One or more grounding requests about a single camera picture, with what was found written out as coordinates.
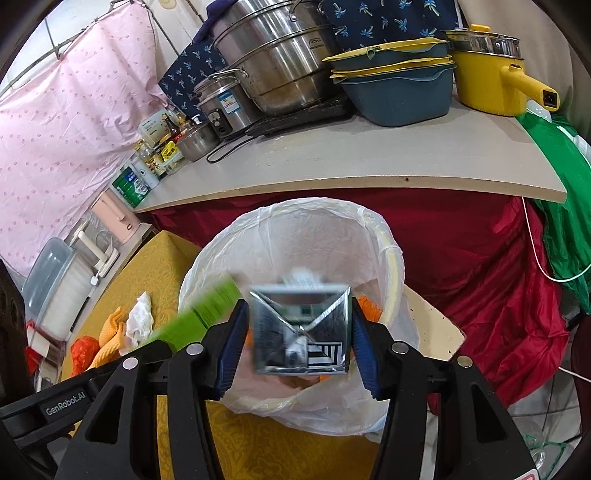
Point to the red plastic container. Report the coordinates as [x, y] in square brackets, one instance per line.
[31, 362]

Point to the wooden stool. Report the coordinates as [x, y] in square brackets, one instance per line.
[434, 327]

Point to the yellow patterned tablecloth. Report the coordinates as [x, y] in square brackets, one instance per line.
[161, 258]

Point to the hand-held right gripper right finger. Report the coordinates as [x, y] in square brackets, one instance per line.
[364, 350]

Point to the steel rice cooker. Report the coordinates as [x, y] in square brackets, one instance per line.
[226, 106]

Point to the purple cloth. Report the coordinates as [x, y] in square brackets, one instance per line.
[212, 14]

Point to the white dish rack grey lid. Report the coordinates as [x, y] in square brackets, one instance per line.
[51, 286]

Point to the large steel steamer pot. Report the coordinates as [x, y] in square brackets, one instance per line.
[277, 60]

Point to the bin with white plastic liner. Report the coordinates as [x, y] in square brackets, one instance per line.
[323, 240]

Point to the green white drink carton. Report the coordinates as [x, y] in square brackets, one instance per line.
[300, 332]

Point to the yellow electric pot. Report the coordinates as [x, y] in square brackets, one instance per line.
[485, 83]

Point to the white green box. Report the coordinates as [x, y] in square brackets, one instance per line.
[154, 129]

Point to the small steel pot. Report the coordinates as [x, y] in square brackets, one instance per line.
[198, 143]

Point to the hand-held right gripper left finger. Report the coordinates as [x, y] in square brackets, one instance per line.
[231, 350]

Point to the tall brown bottle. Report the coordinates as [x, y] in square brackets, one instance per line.
[168, 124]

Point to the navy printed cloth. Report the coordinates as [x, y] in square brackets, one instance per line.
[397, 18]

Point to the clear glass jar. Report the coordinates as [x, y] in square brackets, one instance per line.
[545, 454]

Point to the blue basin yellow rim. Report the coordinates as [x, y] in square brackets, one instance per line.
[392, 51]
[397, 101]
[397, 69]

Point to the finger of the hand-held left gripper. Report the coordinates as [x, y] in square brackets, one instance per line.
[147, 350]

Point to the red-orange plastic bag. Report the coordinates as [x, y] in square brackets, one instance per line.
[83, 353]

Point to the dark sauce bottle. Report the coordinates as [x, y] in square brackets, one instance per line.
[158, 166]

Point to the white electric kettle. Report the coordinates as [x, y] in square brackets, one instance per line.
[99, 258]

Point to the pink dotted curtain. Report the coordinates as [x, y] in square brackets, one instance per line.
[60, 138]

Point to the black induction cooker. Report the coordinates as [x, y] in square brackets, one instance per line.
[300, 117]

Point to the white bottle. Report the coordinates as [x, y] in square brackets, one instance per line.
[145, 173]

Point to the small green box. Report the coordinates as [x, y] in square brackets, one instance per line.
[203, 309]

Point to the green tin can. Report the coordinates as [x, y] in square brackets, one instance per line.
[129, 187]

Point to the pink electric kettle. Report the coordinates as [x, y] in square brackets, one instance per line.
[115, 217]

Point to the green cloth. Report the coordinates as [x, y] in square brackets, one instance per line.
[563, 207]

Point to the clear food container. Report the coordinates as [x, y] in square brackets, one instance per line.
[174, 165]

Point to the crumpled white tissue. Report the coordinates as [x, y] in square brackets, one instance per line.
[138, 318]

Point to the orange waffle cloth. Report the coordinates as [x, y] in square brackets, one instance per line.
[111, 330]

